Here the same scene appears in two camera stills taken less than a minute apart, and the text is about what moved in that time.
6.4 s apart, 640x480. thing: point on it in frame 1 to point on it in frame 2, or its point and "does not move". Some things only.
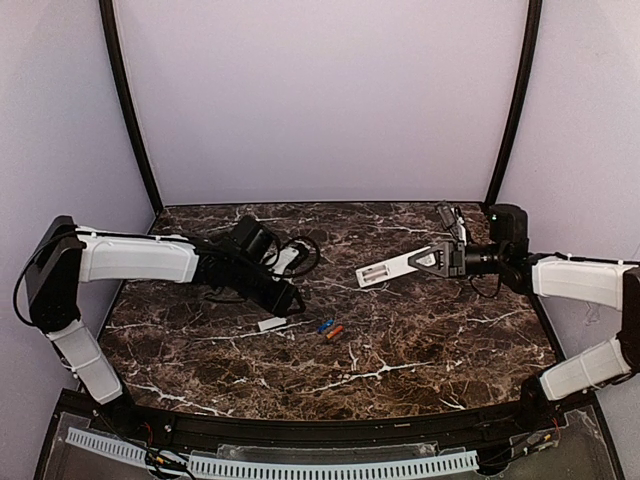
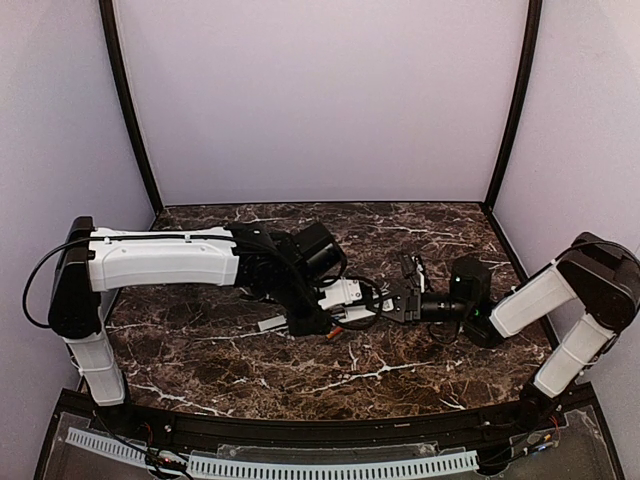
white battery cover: [271, 322] does not move
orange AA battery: [332, 333] does not move
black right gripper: [458, 258] to [410, 304]
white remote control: [393, 267] to [347, 313]
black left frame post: [111, 28] does not move
